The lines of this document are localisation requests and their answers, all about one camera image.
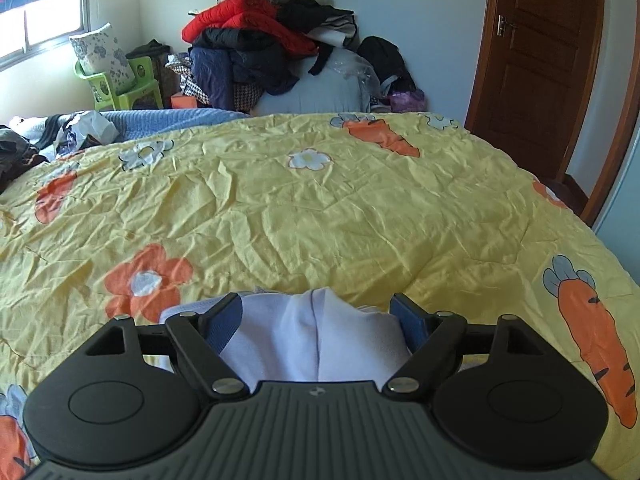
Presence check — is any lavender knit top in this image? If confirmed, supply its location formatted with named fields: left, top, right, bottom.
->
left=158, top=285, right=494, bottom=385

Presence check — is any dark folded clothes pile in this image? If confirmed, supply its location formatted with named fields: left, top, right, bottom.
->
left=0, top=125, right=47, bottom=193

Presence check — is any large clothes pile red jacket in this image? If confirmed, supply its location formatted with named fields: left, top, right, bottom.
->
left=166, top=0, right=358, bottom=113

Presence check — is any yellow floral carrot quilt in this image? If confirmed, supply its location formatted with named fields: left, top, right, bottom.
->
left=1, top=113, right=639, bottom=479

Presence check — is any blue knit blanket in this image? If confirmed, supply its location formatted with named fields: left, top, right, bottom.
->
left=6, top=106, right=252, bottom=143

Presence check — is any crumpled white patterned garment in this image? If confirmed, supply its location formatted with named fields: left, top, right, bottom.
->
left=35, top=110, right=119, bottom=158

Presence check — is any green plastic chair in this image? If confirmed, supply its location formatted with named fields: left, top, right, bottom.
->
left=74, top=56, right=164, bottom=112

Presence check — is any grey blue bedding bundle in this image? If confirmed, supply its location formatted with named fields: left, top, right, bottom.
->
left=250, top=49, right=382, bottom=116

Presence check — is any floral white pillow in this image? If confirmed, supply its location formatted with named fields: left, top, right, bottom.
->
left=70, top=23, right=136, bottom=94

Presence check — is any brown wooden door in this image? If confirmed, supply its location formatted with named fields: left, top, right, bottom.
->
left=463, top=0, right=640, bottom=229

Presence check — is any black bag by wall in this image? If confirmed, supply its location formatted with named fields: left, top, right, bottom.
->
left=357, top=36, right=416, bottom=96

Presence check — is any metal door handle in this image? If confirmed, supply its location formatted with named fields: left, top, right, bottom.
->
left=496, top=14, right=516, bottom=37

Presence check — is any window with metal frame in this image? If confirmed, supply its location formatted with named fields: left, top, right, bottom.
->
left=1, top=0, right=90, bottom=70

